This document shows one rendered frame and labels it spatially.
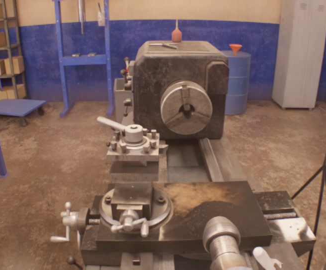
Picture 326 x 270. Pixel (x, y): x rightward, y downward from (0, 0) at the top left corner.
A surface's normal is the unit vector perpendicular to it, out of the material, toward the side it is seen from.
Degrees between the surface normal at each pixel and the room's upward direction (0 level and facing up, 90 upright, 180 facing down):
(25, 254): 0
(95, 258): 90
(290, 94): 90
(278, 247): 0
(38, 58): 90
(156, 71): 90
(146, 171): 0
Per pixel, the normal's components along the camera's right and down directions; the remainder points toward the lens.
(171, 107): 0.03, 0.42
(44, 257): 0.00, -0.91
